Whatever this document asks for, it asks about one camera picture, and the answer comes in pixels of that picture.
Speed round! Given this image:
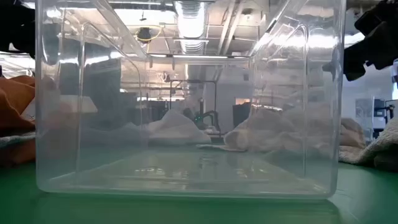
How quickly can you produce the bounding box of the background equipment stand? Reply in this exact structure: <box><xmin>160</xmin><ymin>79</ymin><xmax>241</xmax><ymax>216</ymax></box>
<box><xmin>372</xmin><ymin>98</ymin><xmax>396</xmax><ymax>138</ymax></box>

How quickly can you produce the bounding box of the green table mat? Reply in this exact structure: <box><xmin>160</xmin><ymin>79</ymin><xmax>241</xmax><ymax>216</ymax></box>
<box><xmin>0</xmin><ymin>161</ymin><xmax>398</xmax><ymax>224</ymax></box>

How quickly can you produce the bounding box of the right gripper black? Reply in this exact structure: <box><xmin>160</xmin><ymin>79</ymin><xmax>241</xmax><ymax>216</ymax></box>
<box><xmin>343</xmin><ymin>0</ymin><xmax>398</xmax><ymax>82</ymax></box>

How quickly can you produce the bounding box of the black floor cabinet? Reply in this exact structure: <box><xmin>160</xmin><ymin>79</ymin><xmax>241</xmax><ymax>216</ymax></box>
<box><xmin>58</xmin><ymin>57</ymin><xmax>123</xmax><ymax>128</ymax></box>

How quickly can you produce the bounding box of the plain white towel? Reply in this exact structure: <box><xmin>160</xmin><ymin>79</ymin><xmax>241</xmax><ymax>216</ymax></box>
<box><xmin>146</xmin><ymin>108</ymin><xmax>213</xmax><ymax>146</ymax></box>

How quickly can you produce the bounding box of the orange towel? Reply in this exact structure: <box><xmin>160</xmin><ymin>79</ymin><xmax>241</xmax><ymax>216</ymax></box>
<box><xmin>0</xmin><ymin>74</ymin><xmax>37</xmax><ymax>167</ymax></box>

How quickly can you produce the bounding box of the red-checked white towel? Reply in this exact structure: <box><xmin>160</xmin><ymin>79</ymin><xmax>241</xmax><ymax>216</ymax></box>
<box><xmin>196</xmin><ymin>107</ymin><xmax>312</xmax><ymax>154</ymax></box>

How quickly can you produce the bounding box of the light grey waffle towel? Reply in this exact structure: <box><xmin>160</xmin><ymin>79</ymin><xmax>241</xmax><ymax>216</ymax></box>
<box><xmin>338</xmin><ymin>116</ymin><xmax>398</xmax><ymax>172</ymax></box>

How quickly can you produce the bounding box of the clear plastic bin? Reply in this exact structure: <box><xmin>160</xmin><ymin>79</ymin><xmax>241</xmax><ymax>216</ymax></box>
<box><xmin>34</xmin><ymin>0</ymin><xmax>346</xmax><ymax>200</ymax></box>

